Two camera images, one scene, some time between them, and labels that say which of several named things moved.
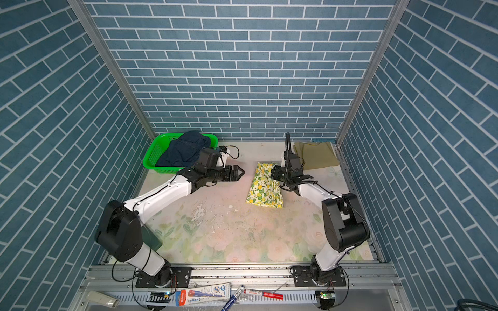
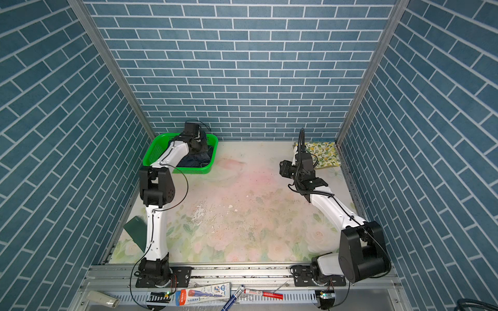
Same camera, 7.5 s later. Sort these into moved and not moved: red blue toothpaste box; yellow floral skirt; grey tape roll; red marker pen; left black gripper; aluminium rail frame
Moved: yellow floral skirt; left black gripper
Not moved: red marker pen; grey tape roll; red blue toothpaste box; aluminium rail frame
